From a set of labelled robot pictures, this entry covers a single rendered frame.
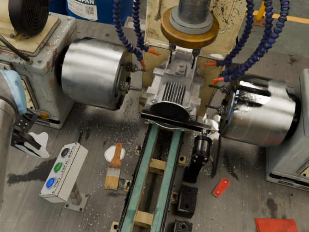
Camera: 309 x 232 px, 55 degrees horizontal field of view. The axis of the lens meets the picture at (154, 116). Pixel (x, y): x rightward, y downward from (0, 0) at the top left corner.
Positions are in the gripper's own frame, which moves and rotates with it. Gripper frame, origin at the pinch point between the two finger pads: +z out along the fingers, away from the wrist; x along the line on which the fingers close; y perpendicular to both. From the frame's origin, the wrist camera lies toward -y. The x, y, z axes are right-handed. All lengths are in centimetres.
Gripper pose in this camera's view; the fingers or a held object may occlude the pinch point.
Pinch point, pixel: (43, 156)
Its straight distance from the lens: 88.7
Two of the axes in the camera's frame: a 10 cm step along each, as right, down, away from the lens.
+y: 2.3, -7.8, 5.8
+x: -8.0, 1.9, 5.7
